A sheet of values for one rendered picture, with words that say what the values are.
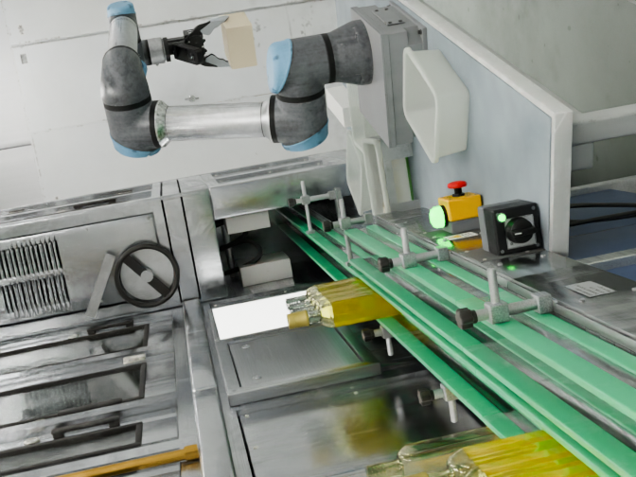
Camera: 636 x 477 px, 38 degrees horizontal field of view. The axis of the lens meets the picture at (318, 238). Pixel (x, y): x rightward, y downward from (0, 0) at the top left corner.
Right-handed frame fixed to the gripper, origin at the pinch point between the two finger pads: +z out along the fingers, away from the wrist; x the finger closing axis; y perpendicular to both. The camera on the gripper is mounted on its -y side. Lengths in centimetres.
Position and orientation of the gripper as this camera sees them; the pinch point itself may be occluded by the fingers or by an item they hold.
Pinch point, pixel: (233, 41)
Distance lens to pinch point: 277.8
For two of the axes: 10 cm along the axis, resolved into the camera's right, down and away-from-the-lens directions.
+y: -2.0, -4.4, 8.7
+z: 9.7, -1.8, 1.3
